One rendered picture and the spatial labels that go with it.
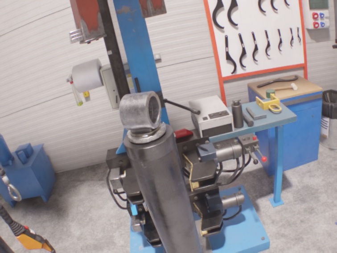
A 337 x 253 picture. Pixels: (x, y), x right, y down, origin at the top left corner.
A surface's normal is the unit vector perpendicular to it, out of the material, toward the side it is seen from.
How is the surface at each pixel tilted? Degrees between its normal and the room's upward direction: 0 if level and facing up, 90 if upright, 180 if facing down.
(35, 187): 90
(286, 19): 90
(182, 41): 90
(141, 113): 76
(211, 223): 0
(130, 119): 87
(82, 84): 101
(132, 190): 0
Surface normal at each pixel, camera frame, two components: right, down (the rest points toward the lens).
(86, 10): 0.60, 0.27
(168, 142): 0.79, 0.14
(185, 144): 0.12, 0.45
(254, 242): -0.20, -0.86
